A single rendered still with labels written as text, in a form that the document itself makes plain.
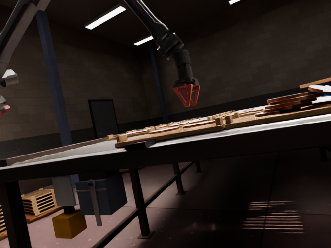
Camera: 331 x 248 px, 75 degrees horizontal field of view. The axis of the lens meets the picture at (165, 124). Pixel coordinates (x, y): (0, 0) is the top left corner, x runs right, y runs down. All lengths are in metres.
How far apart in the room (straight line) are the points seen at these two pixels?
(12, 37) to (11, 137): 4.86
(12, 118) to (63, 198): 5.06
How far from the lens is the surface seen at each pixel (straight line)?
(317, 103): 0.83
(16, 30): 1.09
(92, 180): 0.79
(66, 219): 0.95
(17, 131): 5.94
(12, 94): 6.09
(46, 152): 1.47
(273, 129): 0.59
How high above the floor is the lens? 0.98
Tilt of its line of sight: level
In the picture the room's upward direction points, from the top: 11 degrees counter-clockwise
